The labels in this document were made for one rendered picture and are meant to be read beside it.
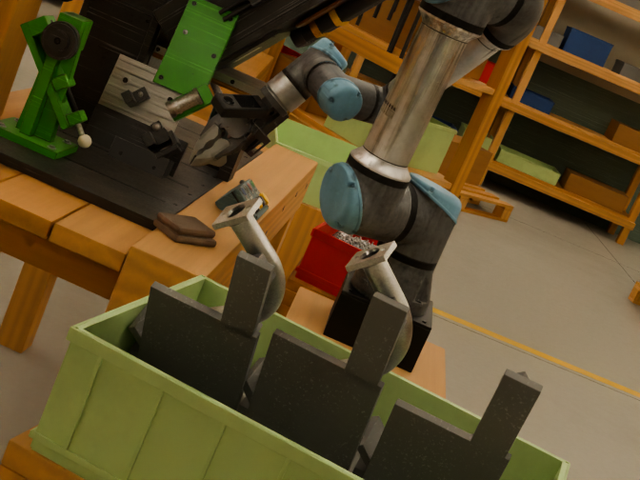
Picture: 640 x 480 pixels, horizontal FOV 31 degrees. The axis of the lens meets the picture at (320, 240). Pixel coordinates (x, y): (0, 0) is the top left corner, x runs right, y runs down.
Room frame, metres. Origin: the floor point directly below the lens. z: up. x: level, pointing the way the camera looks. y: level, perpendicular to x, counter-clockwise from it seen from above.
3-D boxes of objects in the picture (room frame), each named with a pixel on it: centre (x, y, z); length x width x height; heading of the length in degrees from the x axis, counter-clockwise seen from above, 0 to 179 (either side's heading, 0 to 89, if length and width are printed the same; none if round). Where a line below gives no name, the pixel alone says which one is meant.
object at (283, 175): (2.66, 0.19, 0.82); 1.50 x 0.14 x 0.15; 178
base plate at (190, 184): (2.67, 0.47, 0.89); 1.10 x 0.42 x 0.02; 178
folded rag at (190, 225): (2.09, 0.23, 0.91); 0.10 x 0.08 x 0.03; 138
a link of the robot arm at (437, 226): (2.11, -0.15, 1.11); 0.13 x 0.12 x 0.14; 125
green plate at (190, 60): (2.59, 0.41, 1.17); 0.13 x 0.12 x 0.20; 178
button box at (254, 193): (2.47, 0.18, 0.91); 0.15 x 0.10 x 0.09; 178
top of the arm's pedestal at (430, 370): (2.12, -0.16, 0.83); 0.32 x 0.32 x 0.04; 0
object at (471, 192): (9.38, -0.64, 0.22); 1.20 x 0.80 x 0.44; 133
